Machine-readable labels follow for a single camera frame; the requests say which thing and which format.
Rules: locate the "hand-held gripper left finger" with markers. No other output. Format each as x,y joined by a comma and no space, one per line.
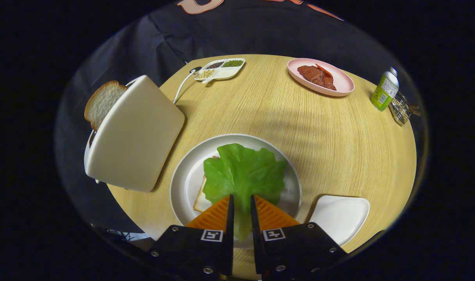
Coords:
229,249

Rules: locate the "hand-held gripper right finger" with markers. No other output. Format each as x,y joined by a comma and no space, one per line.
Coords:
257,253

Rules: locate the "green lettuce leaf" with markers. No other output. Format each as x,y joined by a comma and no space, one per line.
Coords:
241,171

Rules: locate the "toasted bread slice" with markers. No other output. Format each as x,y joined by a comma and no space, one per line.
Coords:
102,101

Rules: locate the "white bread slice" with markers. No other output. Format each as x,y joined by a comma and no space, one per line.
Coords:
201,201

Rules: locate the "round white plate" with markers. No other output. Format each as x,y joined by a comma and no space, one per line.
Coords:
186,175

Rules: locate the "white square dish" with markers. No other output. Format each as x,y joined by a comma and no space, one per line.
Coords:
338,218

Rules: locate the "white toaster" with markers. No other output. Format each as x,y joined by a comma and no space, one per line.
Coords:
139,132

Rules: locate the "divided white bean dish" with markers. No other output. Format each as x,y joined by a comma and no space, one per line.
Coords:
225,72

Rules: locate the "brown meat slice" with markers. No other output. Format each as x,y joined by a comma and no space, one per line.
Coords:
315,77

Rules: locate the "pink plate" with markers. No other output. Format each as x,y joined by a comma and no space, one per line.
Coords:
342,82

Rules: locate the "red sausage slice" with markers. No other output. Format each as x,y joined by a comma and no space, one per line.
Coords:
324,69

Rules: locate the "green label bottle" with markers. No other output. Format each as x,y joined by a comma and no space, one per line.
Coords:
383,93

